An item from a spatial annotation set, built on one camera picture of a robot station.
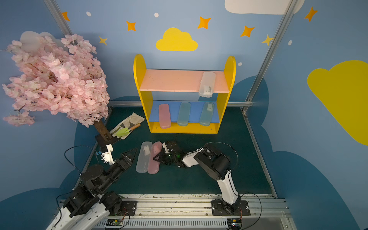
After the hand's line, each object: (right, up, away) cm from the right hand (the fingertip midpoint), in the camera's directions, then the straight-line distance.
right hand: (154, 158), depth 89 cm
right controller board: (+45, -30, -16) cm, 56 cm away
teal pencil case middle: (+18, +26, +7) cm, 32 cm away
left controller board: (-17, -29, -17) cm, 37 cm away
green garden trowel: (-26, +16, +18) cm, 35 cm away
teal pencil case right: (+35, +28, +10) cm, 46 cm away
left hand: (-4, +9, -22) cm, 25 cm away
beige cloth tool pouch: (-23, +24, +25) cm, 42 cm away
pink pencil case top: (0, -4, -2) cm, 5 cm away
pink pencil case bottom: (+5, +27, +7) cm, 28 cm away
